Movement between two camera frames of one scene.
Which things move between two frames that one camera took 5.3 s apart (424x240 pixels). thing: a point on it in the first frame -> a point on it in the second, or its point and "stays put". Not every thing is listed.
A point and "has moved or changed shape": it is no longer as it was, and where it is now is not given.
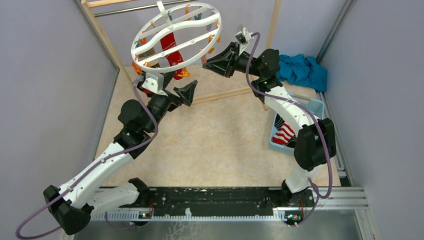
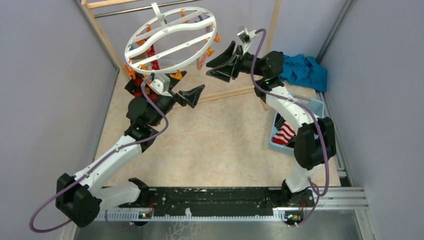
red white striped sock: (283, 136) stays put
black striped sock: (278, 121) stays put
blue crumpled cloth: (304, 70) stays put
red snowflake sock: (169, 41) -> (137, 79)
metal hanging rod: (144, 8) stays put
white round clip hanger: (178, 33) has moved or changed shape
